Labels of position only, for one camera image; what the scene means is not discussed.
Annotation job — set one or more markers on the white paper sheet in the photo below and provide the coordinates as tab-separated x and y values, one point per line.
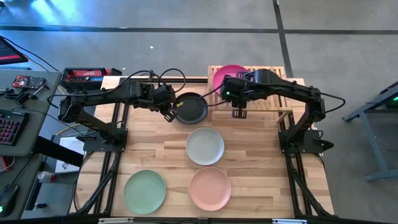
70	152

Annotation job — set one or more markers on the red black phone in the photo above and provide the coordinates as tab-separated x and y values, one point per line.
28	82

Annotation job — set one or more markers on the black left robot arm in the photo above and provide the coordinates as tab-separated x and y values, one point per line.
102	98

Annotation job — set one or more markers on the black computer monitor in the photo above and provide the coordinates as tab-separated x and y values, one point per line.
9	53

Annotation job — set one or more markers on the black plate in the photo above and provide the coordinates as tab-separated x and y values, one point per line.
192	112

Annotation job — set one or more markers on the black aluminium table frame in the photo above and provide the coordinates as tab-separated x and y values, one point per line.
199	80

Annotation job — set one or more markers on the black clamp mount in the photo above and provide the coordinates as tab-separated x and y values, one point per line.
23	96

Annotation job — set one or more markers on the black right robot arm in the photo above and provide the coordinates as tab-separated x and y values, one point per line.
289	88

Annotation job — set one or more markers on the black desk beam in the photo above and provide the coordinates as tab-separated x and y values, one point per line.
59	151

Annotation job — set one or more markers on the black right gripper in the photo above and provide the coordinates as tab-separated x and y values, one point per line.
239	88

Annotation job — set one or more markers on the red black tool case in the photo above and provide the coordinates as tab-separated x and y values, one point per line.
84	74

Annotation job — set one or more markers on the grey desk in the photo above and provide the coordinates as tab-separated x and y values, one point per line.
43	109

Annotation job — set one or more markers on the grey metal table frame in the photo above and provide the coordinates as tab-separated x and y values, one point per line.
373	124

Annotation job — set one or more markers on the black computer mouse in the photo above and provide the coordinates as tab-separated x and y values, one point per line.
7	199

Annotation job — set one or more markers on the light grey plate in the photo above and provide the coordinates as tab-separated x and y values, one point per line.
205	146

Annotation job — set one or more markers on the wooden slatted shelf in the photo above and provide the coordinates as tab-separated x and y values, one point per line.
273	104

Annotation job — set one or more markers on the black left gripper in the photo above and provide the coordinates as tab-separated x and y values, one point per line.
161	96

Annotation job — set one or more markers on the white label strip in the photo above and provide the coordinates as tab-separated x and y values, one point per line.
289	221
115	220

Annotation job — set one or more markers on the light green plate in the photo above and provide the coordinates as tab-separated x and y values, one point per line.
145	192

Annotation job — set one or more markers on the black computer keyboard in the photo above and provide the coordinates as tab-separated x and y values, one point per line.
11	127

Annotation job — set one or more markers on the small clear bottle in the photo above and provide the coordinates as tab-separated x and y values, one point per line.
46	177

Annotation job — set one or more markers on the peach plate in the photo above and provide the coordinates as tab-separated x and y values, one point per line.
210	189

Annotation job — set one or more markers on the magenta plate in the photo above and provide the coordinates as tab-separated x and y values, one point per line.
224	76

